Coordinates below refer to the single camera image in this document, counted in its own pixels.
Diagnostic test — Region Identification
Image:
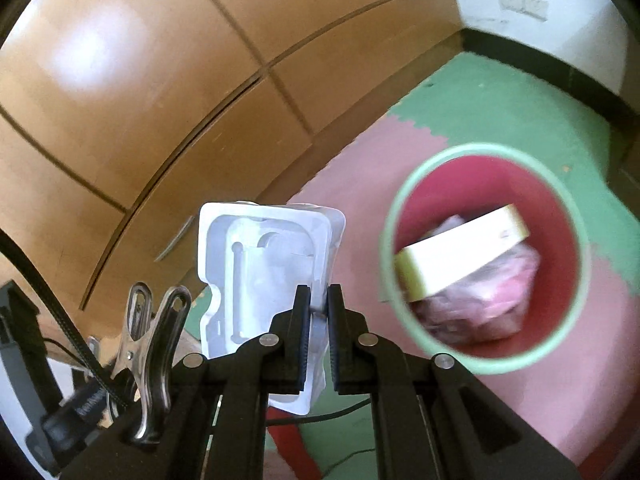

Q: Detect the white plastic blister tray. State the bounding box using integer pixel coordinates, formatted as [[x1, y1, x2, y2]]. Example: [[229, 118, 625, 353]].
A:
[[198, 202, 346, 415]]

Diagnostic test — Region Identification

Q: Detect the yellow white box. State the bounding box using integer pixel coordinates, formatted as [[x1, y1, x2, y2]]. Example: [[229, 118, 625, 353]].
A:
[[395, 204, 529, 302]]

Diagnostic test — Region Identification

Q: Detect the red slipper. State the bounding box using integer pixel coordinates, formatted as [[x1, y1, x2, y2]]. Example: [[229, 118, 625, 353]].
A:
[[267, 408, 322, 480]]

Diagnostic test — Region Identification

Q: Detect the silver metal spring clamp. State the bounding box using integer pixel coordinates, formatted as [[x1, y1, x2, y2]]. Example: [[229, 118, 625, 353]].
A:
[[112, 282, 192, 445]]

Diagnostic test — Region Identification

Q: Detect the pink plastic wrapper in bin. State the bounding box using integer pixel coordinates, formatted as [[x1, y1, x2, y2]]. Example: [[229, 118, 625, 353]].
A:
[[408, 216, 540, 344]]

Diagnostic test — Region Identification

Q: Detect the pink foam floor mat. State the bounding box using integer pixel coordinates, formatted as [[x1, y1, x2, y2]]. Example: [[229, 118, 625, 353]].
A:
[[297, 114, 639, 479]]

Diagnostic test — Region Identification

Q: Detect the red bin with green rim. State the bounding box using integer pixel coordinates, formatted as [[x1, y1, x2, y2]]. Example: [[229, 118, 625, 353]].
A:
[[378, 143, 590, 375]]

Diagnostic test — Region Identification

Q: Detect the wooden wardrobe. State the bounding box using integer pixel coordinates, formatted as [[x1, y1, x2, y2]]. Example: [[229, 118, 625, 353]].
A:
[[1, 0, 462, 330]]

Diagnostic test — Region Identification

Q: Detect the black baseboard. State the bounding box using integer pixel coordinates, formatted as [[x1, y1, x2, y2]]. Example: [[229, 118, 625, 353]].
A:
[[461, 28, 639, 129]]

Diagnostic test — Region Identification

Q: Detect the thin black wire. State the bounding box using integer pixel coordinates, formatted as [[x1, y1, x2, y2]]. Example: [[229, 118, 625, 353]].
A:
[[44, 337, 376, 461]]

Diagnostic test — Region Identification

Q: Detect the black handheld device mount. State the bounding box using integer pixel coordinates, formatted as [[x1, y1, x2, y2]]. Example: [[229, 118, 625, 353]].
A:
[[1, 281, 107, 476]]

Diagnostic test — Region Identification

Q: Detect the metal wardrobe handle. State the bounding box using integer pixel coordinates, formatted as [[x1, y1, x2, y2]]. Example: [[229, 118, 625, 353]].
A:
[[154, 216, 195, 262]]

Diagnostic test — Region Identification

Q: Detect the thick black cable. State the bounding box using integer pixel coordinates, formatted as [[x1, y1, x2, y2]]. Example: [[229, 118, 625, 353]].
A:
[[0, 228, 129, 411]]

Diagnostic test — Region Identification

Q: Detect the white wall socket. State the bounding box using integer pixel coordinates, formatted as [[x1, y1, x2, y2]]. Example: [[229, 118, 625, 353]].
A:
[[499, 0, 549, 21]]

